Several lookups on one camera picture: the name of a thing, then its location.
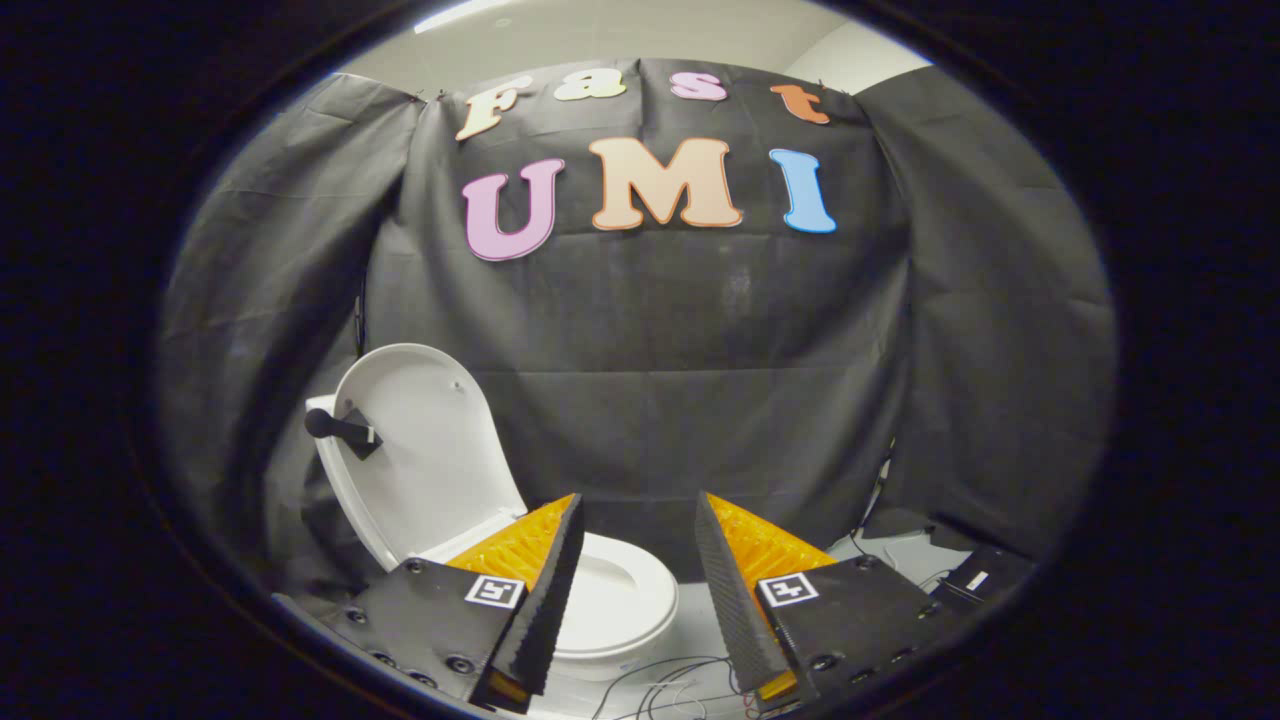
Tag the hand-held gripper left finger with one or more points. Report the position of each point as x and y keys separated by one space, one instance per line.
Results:
x=545 y=600

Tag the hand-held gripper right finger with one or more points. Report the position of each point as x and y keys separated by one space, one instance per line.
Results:
x=730 y=590

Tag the white toilet lid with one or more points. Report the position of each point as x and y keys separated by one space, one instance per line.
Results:
x=420 y=480

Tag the white ceramic toilet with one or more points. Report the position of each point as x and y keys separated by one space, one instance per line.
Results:
x=610 y=669

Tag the black backdrop cloth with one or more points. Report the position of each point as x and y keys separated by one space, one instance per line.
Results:
x=650 y=330

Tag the black box with white label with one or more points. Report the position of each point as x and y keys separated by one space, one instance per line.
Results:
x=1002 y=570

